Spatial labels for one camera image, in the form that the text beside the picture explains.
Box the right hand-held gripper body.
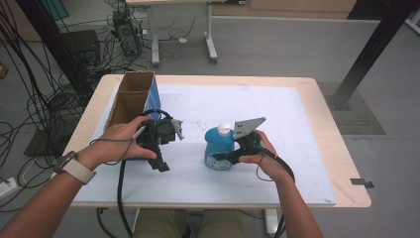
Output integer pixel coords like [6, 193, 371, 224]
[231, 116, 267, 159]

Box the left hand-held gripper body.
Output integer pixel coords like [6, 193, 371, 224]
[137, 117, 185, 158]

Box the blue bottle with white cap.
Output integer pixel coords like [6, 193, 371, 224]
[203, 123, 237, 172]

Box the blue cardboard box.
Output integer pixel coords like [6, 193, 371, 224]
[104, 70, 162, 162]

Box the person's right hand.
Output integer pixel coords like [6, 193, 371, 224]
[238, 129, 293, 182]

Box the person's left hand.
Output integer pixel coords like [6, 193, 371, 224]
[77, 115, 158, 172]

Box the white foam board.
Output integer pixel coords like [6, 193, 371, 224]
[72, 83, 337, 206]

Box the white table leg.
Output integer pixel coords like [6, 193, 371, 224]
[132, 207, 142, 232]
[263, 208, 280, 236]

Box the person's left leg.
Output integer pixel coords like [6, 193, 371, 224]
[133, 208, 190, 238]

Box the person's leg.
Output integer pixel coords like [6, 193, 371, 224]
[197, 208, 247, 238]
[133, 208, 190, 238]

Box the person's right leg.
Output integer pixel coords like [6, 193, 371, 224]
[197, 208, 247, 238]

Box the wristwatch with beige band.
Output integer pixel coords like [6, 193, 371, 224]
[52, 150, 97, 185]

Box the light wooden table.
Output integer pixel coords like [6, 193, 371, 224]
[44, 73, 372, 210]

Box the black computer tower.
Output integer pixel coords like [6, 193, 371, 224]
[112, 9, 144, 58]

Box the white desk with legs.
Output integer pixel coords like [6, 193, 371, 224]
[126, 0, 247, 67]

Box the dark grey floor mat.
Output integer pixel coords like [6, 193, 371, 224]
[316, 81, 386, 136]

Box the black box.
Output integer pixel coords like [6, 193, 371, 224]
[60, 29, 102, 68]

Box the black floor plate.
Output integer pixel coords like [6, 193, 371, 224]
[23, 122, 78, 158]

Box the black tape piece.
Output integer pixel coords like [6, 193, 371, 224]
[350, 178, 375, 189]

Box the white power strip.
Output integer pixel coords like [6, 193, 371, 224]
[0, 177, 18, 200]

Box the teal panel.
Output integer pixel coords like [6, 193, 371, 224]
[41, 0, 70, 22]

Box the thin grey cable with plug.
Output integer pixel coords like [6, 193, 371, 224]
[89, 125, 147, 166]

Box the thick black left gripper cable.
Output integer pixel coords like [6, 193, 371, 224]
[116, 108, 173, 238]

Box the thin black cable under table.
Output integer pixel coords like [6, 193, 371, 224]
[239, 208, 265, 221]

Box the black metal post with foot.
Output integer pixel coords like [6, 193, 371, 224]
[326, 0, 420, 112]

